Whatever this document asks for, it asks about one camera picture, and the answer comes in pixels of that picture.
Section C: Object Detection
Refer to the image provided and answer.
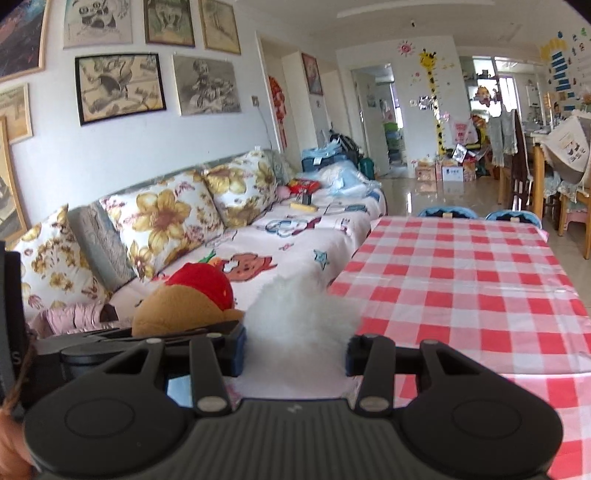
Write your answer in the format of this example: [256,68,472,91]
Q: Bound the plastic wrapped blue bedding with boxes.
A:
[318,164,377,195]

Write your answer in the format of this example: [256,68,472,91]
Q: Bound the red checked tablecloth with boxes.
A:
[231,216,591,480]

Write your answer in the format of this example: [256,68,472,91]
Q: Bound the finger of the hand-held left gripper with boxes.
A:
[32,323,232,355]
[166,376,197,409]

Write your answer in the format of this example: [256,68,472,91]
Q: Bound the small pale framed picture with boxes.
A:
[0,83,33,145]

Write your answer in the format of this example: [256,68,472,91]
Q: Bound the grey lace cushion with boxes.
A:
[69,203,137,289]
[265,150,296,195]

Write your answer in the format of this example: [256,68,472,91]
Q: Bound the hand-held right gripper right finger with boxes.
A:
[344,335,483,414]

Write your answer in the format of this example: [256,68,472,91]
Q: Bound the black backpack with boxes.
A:
[330,131,365,162]

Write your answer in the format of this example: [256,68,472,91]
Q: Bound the giraffe height chart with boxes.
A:
[418,48,445,158]

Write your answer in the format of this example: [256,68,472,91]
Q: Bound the pink shopping bag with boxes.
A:
[450,119,476,146]

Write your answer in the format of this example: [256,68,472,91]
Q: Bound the brown plush bear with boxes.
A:
[131,262,245,337]

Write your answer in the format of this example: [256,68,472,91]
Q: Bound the black framed cartoon drawing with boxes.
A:
[75,53,167,126]

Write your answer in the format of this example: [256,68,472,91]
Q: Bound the tall wooden framed picture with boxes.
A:
[0,115,28,243]

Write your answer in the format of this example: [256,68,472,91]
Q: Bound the colourful wooden framed picture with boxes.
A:
[0,0,51,84]

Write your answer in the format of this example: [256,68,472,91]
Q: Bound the plastic storage drawers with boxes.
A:
[383,122,404,164]

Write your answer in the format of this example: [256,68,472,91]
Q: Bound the wooden framed sketch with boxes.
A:
[198,0,242,55]

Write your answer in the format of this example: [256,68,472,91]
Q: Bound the person's left hand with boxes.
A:
[0,401,34,480]

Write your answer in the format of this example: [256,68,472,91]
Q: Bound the blue paper wall decoration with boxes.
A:
[540,37,580,93]

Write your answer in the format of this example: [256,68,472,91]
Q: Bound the red string wall ornament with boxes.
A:
[269,76,288,148]

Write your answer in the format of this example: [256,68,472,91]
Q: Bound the brown garment on chair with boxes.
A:
[510,111,532,185]

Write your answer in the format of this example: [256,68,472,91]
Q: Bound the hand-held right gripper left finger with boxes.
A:
[99,323,247,416]

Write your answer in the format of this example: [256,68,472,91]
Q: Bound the unframed pencil sketch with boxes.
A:
[173,54,242,116]

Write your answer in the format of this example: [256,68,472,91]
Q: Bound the white printed cloth cover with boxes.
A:
[540,113,591,185]

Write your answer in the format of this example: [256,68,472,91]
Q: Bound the white fluffy pompom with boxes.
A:
[242,272,363,400]

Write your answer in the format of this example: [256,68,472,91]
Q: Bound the red box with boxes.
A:
[287,178,321,195]

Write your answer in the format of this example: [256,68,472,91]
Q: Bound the floral sofa cushion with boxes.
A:
[203,150,280,229]
[99,171,227,282]
[11,203,112,324]

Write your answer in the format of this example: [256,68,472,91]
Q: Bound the sofa with printed sheet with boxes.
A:
[9,148,386,333]

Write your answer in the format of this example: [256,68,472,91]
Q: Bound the dark framed sketch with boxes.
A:
[143,0,196,48]

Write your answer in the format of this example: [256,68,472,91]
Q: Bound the panda drawing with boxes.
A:
[62,0,134,49]

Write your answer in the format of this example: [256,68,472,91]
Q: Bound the blue chair back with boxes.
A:
[418,206,478,219]
[485,210,543,228]

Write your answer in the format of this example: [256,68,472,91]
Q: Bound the grey garment on chair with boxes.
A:
[488,110,522,167]

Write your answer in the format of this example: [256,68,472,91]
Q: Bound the blue storage bag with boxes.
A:
[302,148,342,174]

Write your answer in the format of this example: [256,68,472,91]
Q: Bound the framed portrait picture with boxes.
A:
[301,52,324,96]

